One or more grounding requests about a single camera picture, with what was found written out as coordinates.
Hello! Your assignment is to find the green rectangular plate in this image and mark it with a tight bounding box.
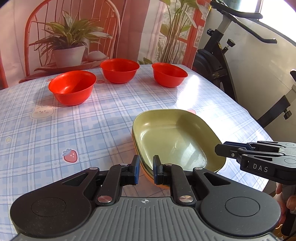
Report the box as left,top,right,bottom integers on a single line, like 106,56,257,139
132,109,226,176

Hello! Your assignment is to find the red bowl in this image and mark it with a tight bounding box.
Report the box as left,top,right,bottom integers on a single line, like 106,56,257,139
100,58,140,84
48,70,96,106
152,63,188,88

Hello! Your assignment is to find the person's right hand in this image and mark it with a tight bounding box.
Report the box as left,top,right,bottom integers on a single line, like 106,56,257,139
274,183,295,215

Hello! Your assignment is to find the black exercise bike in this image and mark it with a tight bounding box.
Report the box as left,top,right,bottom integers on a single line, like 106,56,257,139
192,1,295,128

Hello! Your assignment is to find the printed backdrop curtain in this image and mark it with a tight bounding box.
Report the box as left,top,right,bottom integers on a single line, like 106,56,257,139
1,1,210,89

